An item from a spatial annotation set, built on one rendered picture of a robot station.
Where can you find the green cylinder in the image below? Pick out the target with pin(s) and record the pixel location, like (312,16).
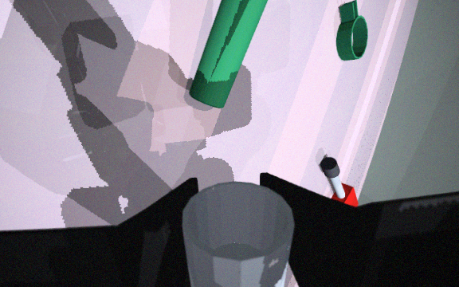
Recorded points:
(231,34)

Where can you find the grey cup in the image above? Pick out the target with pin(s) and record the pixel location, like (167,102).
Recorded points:
(237,234)

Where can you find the black post with cap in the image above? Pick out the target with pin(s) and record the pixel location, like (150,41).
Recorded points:
(187,280)

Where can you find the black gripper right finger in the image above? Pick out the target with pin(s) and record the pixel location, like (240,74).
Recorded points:
(338,245)

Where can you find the dark green ring clamp with tab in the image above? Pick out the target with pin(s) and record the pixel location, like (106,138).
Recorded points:
(351,23)

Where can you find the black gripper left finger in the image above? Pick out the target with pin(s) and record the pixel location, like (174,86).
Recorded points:
(146,250)

